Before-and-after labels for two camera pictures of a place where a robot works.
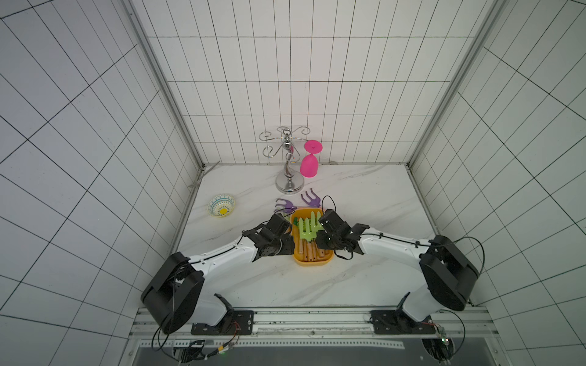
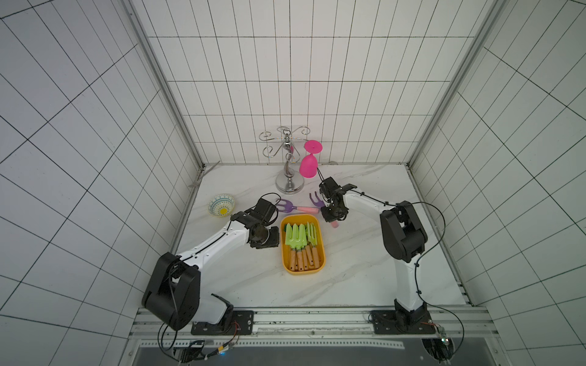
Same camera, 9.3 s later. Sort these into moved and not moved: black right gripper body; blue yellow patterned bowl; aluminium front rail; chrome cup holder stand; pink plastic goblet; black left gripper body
Moved: black left gripper body; black right gripper body
Not moved: chrome cup holder stand; blue yellow patterned bowl; aluminium front rail; pink plastic goblet
